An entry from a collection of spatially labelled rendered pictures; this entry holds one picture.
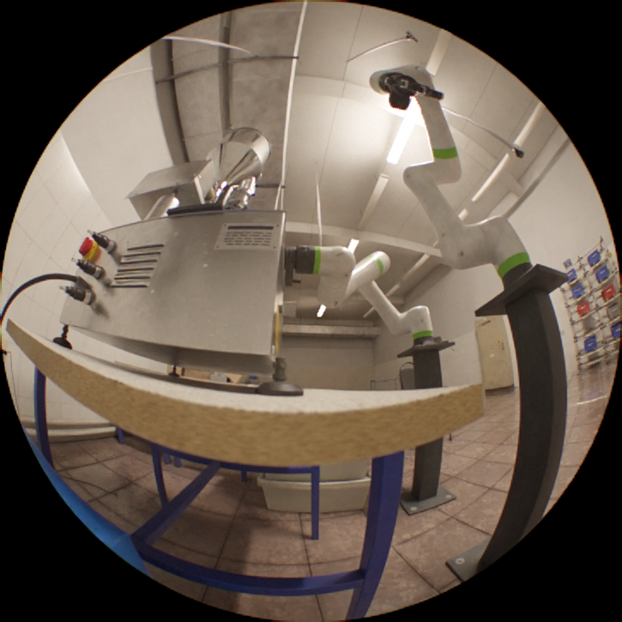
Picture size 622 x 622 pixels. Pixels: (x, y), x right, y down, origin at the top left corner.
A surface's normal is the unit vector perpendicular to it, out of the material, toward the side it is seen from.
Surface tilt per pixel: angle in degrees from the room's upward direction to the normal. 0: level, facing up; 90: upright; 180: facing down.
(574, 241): 90
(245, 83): 174
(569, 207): 90
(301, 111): 180
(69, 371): 90
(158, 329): 90
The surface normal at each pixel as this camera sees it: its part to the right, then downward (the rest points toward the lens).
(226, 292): 0.14, -0.38
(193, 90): 0.00, 0.92
